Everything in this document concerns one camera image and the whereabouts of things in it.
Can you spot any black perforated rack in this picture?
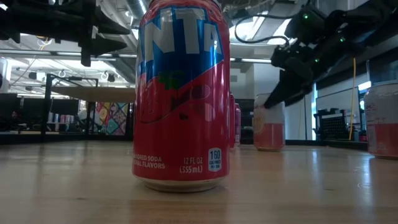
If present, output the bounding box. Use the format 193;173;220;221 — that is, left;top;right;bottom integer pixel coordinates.
313;108;351;141

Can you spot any silver ceiling duct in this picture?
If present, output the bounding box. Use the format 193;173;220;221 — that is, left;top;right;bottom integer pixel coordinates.
126;0;149;19

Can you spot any colourful patchwork poster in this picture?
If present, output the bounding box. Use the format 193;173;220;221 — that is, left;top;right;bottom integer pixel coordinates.
95;102;129;136

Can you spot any black equipment cabinet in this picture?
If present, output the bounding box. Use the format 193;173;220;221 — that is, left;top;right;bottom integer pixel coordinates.
241;98;255;144

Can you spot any yellow hanging cable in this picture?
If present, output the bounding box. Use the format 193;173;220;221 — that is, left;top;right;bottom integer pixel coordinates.
348;57;357;141

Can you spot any black looped cable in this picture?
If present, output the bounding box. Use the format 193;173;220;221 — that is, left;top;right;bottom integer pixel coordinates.
234;13;296;47

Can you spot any long ceiling light strip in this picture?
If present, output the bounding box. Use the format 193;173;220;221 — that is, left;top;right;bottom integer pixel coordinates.
229;57;272;64

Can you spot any dark red soda can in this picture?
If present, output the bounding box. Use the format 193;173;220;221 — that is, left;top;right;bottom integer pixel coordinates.
229;92;236;149

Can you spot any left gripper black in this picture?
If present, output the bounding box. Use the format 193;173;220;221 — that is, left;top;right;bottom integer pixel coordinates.
0;0;131;68

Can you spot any wooden shelf black frame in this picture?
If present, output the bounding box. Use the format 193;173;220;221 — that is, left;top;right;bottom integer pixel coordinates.
40;73;137;142

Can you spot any pink and white soda can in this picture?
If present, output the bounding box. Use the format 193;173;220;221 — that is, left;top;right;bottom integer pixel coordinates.
252;92;286;152

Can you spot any red blue Fanta can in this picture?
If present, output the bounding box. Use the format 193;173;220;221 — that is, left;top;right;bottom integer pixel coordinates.
132;0;231;193

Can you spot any white topped soda can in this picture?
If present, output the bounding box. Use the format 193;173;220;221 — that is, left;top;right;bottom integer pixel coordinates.
363;81;398;160

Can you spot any seated person at desk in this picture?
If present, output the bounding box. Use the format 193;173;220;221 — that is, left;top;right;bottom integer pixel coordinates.
11;110;27;128

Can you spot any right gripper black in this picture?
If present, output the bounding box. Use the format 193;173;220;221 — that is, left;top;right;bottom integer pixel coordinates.
263;40;315;110

